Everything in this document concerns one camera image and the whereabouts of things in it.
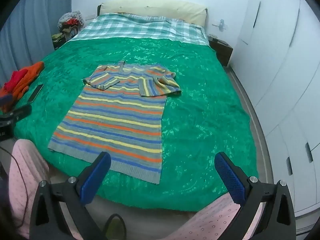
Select orange and red clothes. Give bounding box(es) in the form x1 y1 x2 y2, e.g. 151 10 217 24
0 61 45 113

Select thin dark cable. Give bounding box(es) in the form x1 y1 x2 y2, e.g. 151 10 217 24
0 145 29 229

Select person's right leg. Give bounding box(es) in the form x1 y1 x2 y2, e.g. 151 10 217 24
172 192 264 240

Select white wardrobe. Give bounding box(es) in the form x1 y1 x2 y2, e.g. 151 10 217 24
230 0 320 230

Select pile of mixed clothes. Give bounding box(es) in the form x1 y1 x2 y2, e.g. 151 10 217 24
51 10 84 43

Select person's leg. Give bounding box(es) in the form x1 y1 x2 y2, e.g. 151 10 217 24
172 192 264 240
9 139 52 239

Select green checked bed sheet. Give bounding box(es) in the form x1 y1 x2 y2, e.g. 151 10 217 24
69 13 210 46

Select black smartphone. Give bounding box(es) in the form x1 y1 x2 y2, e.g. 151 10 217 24
28 84 45 103

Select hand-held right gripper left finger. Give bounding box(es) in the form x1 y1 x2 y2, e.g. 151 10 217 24
29 152 112 240

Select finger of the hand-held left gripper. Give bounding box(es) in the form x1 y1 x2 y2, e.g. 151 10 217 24
0 104 32 128

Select cream padded headboard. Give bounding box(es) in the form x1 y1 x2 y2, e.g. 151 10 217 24
97 0 208 27

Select grey curtain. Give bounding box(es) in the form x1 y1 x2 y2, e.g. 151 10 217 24
0 0 73 80

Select green velvet blanket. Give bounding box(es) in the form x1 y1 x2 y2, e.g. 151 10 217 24
10 36 259 212

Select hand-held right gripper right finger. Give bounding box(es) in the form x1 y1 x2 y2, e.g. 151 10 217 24
214 152 297 240

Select dark wooden nightstand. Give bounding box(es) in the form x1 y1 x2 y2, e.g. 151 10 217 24
207 34 233 67

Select person's left leg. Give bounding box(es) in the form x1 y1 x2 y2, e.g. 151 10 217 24
9 139 52 239

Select striped knitted sweater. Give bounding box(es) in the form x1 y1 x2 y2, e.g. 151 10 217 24
47 60 182 185

